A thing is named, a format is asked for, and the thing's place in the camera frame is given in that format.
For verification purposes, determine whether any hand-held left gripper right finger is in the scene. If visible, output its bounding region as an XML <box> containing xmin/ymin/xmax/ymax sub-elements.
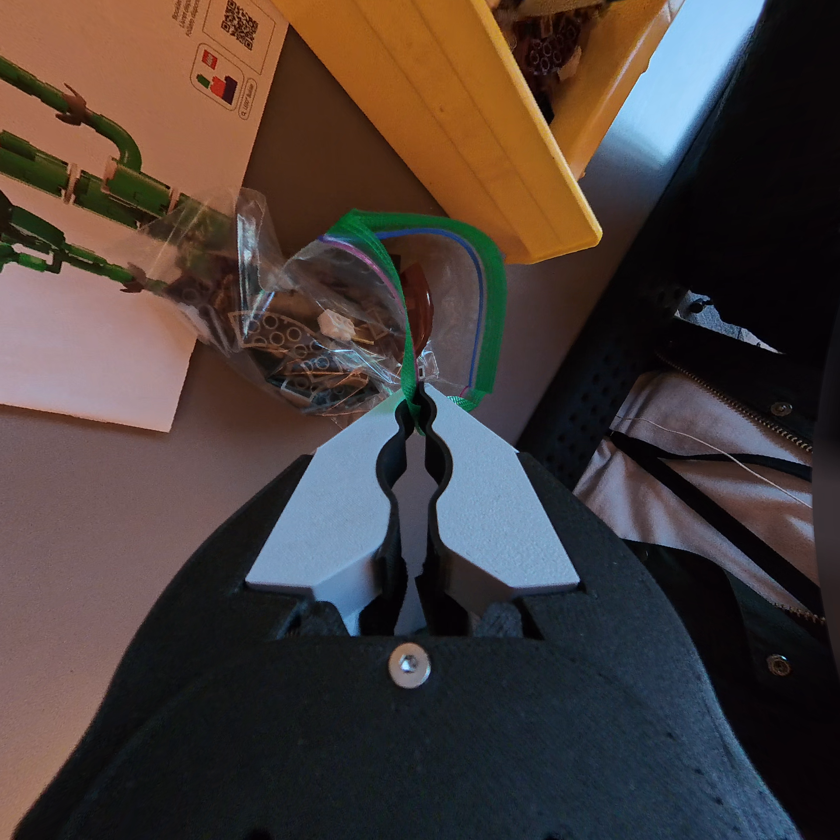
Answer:
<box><xmin>423</xmin><ymin>382</ymin><xmax>581</xmax><ymax>636</ymax></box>

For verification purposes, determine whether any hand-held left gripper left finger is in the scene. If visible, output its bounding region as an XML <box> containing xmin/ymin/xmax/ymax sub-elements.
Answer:
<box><xmin>245</xmin><ymin>382</ymin><xmax>426</xmax><ymax>636</ymax></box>

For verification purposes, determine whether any small cluster of toy bricks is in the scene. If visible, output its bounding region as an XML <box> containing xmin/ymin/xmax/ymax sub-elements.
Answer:
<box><xmin>164</xmin><ymin>259</ymin><xmax>437</xmax><ymax>414</ymax></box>

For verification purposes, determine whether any clear zip bag green seal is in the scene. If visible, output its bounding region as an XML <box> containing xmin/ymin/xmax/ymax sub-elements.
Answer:
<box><xmin>134</xmin><ymin>187</ymin><xmax>508</xmax><ymax>431</ymax></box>

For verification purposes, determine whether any yellow plastic storage bin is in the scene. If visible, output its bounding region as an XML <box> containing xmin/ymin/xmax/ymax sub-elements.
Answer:
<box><xmin>269</xmin><ymin>0</ymin><xmax>688</xmax><ymax>265</ymax></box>

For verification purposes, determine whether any pile of toy building bricks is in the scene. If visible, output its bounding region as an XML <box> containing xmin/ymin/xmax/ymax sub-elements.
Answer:
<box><xmin>492</xmin><ymin>0</ymin><xmax>595</xmax><ymax>126</ymax></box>

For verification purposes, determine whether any grey desk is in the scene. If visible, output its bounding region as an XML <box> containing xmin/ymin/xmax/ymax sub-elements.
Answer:
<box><xmin>0</xmin><ymin>0</ymin><xmax>769</xmax><ymax>840</ymax></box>

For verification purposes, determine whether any white shirt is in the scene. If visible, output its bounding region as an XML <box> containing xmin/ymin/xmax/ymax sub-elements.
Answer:
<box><xmin>573</xmin><ymin>369</ymin><xmax>824</xmax><ymax>621</ymax></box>

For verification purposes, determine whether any black perforated chair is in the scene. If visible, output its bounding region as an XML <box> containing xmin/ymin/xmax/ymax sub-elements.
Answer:
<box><xmin>515</xmin><ymin>0</ymin><xmax>788</xmax><ymax>490</ymax></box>

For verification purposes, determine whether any dark green jacket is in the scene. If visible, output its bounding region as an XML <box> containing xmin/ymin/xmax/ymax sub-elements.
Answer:
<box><xmin>646</xmin><ymin>0</ymin><xmax>840</xmax><ymax>788</ymax></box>

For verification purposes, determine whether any plant building instruction booklet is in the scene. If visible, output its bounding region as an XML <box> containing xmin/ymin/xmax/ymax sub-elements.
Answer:
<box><xmin>0</xmin><ymin>0</ymin><xmax>290</xmax><ymax>434</ymax></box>

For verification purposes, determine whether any black lanyard strap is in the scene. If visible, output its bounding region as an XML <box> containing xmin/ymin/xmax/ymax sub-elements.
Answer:
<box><xmin>607</xmin><ymin>430</ymin><xmax>821</xmax><ymax>611</ymax></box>

